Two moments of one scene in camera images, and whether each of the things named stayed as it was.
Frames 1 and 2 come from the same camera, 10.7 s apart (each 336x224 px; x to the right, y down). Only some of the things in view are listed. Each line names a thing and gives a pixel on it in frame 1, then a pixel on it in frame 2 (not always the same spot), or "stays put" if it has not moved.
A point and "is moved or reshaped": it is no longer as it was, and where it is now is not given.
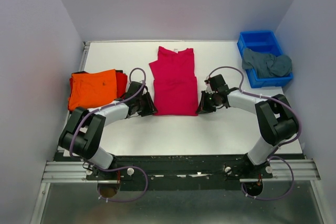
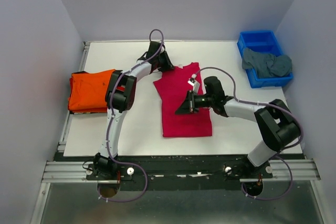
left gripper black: x=150 y=109 -> x=167 y=65
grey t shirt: x=266 y=65 stays put
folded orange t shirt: x=90 y=89 stays put
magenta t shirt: x=175 y=85 is moved or reshaped
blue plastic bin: x=263 y=42 stays put
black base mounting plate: x=181 y=173 stays put
